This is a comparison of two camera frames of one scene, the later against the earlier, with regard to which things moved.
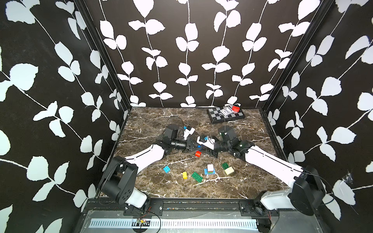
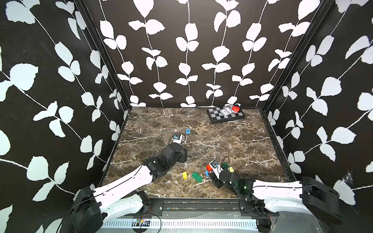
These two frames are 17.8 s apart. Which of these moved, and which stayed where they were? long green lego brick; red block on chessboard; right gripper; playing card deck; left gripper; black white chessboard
Moved: left gripper; right gripper
Stayed: black white chessboard; red block on chessboard; playing card deck; long green lego brick
